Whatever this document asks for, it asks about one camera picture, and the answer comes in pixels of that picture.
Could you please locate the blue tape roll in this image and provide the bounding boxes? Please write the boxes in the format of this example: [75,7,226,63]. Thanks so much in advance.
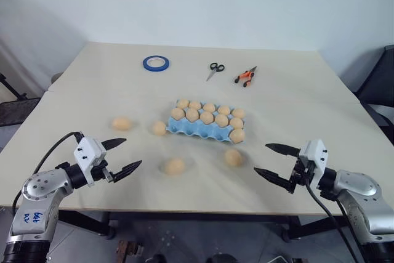
[142,55,171,72]

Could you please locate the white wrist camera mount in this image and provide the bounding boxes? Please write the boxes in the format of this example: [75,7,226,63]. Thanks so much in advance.
[73,136,107,188]
[299,139,329,184]

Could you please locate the black metal stand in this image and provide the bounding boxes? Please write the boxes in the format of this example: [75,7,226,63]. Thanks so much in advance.
[0,73,42,127]

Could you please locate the black chair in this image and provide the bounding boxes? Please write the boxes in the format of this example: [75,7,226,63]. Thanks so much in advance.
[353,44,394,147]

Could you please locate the brown rusty block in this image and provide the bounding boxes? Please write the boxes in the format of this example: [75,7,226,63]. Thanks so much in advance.
[116,240,145,259]

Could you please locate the black handled scissors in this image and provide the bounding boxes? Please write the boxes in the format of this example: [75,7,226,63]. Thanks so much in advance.
[206,62,225,82]

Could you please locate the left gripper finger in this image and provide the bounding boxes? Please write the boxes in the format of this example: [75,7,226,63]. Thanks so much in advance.
[111,160,143,183]
[101,137,128,150]

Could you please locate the orange handled pliers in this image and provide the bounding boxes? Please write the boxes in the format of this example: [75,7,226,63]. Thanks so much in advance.
[233,65,258,89]

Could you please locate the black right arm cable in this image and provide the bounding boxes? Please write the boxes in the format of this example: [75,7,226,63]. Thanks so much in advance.
[304,176,361,263]

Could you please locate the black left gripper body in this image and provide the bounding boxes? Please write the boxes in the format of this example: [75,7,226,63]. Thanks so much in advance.
[91,158,116,184]

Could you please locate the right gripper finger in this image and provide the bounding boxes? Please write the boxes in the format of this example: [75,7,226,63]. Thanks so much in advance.
[253,167,292,190]
[265,143,300,157]

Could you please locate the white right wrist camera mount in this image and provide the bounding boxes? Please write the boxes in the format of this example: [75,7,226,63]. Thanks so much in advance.
[299,139,329,184]

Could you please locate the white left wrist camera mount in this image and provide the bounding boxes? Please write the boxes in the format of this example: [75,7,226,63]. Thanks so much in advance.
[73,136,107,188]

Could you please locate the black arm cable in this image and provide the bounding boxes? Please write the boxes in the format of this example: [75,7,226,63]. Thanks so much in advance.
[304,176,361,263]
[12,131,86,212]

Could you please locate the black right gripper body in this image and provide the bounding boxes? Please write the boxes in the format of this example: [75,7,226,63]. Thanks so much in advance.
[288,155,318,195]

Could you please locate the black table frame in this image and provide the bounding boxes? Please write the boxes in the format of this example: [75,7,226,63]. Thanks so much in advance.
[57,209,350,243]

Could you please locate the blue egg tray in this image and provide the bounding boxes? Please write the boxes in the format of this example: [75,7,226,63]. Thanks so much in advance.
[166,99,246,146]

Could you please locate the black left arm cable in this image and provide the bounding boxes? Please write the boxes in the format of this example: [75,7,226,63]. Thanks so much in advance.
[12,131,86,212]

